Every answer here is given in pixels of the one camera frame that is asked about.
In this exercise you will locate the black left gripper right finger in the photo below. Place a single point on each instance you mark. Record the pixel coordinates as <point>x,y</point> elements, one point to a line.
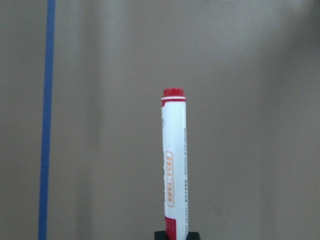
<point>193,235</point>

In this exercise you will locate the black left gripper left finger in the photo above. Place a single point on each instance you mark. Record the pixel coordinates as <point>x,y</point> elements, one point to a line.
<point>160,235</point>

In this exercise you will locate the red and white marker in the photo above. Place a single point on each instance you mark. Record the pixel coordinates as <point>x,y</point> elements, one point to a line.
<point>175,163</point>

